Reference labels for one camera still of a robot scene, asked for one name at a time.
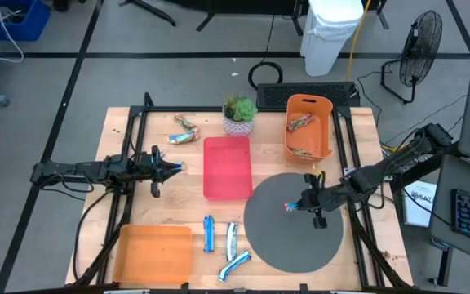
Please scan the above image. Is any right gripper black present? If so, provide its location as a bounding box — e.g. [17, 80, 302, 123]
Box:
[289, 173, 348, 230]

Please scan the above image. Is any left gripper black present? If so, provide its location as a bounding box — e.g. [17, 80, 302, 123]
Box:
[135, 145, 186, 199]

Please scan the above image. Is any red and green granola bar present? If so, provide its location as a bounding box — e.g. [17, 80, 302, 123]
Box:
[286, 145, 314, 158]

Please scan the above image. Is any plain blue granola bar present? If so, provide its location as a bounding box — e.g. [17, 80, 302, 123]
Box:
[202, 215, 216, 254]

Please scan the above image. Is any blue Quaker Chewy granola bar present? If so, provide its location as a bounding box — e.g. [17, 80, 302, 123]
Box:
[217, 250, 253, 283]

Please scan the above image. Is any silver white granola bar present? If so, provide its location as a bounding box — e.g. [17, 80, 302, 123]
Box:
[225, 221, 239, 262]

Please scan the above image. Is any grey round woven placemat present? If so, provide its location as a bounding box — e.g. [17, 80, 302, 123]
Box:
[243, 171, 344, 274]

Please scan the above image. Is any red plastic tray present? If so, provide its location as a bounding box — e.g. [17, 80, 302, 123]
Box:
[202, 136, 254, 201]

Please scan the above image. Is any orange shallow plastic tray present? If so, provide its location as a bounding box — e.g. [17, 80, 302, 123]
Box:
[112, 223, 193, 285]

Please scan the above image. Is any succulent in white patterned pot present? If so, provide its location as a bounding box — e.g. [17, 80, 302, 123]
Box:
[221, 94, 259, 137]

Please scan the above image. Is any black vented box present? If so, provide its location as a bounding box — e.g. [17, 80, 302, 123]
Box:
[255, 81, 361, 109]

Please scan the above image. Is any white printed sheet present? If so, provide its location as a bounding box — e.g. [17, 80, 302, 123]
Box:
[401, 179, 438, 229]

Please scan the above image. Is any white trash bin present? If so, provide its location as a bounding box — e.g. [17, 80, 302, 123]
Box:
[299, 0, 365, 78]

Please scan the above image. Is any black floor fan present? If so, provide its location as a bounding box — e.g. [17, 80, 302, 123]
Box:
[380, 10, 444, 105]

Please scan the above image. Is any large blue bin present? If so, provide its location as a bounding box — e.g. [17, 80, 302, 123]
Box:
[0, 0, 51, 42]

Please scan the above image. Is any black aluminium table frame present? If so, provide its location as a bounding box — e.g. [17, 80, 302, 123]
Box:
[65, 91, 414, 294]

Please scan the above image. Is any orange plastic basket with handles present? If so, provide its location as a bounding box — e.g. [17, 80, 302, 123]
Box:
[283, 93, 335, 160]

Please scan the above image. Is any coiled black cable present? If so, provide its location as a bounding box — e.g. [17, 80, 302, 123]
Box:
[247, 60, 284, 90]

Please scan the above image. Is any yellow hanging cable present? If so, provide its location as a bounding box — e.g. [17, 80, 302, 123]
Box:
[345, 0, 373, 82]

